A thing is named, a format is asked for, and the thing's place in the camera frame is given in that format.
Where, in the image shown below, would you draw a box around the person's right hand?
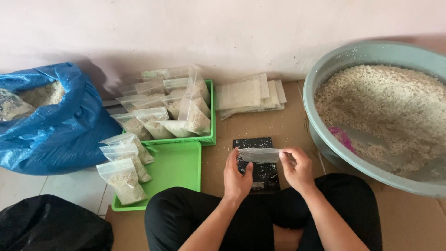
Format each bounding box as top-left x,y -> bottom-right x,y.
279,147 -> 316,196

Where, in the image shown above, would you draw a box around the person's left hand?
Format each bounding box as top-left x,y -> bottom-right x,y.
223,147 -> 254,203

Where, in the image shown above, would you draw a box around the clear zip bag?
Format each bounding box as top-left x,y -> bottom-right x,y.
238,147 -> 284,164
96,158 -> 149,206
100,143 -> 153,184
99,132 -> 156,165

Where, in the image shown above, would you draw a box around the black digital scale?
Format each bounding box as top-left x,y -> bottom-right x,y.
232,137 -> 281,192

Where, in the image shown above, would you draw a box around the large grey-green plastic basin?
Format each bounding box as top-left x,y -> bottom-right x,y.
303,41 -> 446,199

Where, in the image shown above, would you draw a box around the green plastic tray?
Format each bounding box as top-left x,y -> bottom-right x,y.
111,141 -> 202,212
121,79 -> 217,146

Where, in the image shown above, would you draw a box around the pink plastic scoop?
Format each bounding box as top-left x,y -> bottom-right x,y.
328,126 -> 357,154

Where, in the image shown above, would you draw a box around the person's black trousers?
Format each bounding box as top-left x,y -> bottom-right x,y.
144,173 -> 383,251

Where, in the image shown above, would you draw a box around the stack of empty clear bags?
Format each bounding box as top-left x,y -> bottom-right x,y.
215,73 -> 288,121

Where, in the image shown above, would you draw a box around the group of filled zip bags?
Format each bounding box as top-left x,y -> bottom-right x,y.
111,65 -> 212,141

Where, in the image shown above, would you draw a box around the filled clear zip bag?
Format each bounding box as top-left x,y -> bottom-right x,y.
100,143 -> 153,184
96,158 -> 149,206
99,132 -> 156,165

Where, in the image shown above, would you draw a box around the heap of pale crumbs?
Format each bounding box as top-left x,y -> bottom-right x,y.
314,64 -> 446,178

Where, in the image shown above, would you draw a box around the brown cardboard sheet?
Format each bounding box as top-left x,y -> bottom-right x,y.
105,80 -> 446,251

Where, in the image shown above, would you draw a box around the blue plastic sack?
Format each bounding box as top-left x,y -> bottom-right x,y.
0,62 -> 123,176

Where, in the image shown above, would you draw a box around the black plastic bag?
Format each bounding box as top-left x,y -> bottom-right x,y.
0,194 -> 114,251

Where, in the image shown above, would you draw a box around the pale crumbs in sack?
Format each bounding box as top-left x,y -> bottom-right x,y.
0,81 -> 66,122

